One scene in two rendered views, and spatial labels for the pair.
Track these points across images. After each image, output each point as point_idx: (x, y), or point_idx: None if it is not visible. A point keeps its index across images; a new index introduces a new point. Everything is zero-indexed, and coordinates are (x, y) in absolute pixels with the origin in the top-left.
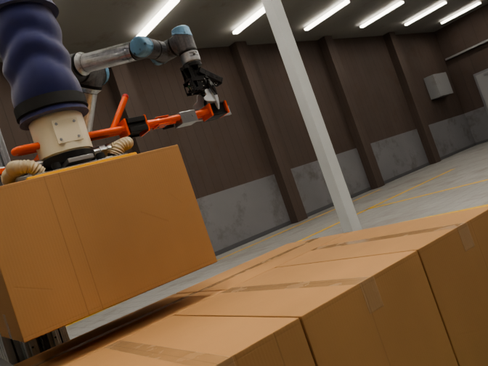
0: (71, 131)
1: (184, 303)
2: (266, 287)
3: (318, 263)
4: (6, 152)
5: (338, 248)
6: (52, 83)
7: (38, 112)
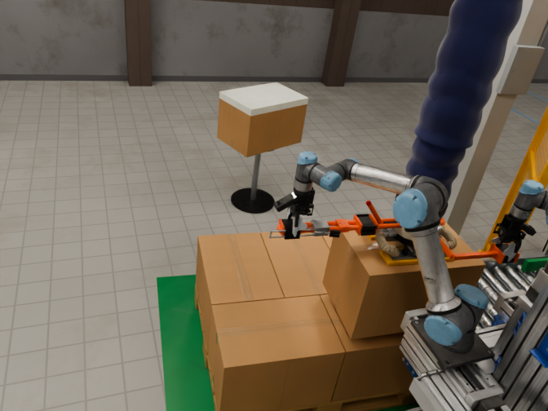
0: None
1: None
2: (308, 267)
3: (276, 267)
4: (536, 298)
5: (253, 276)
6: None
7: None
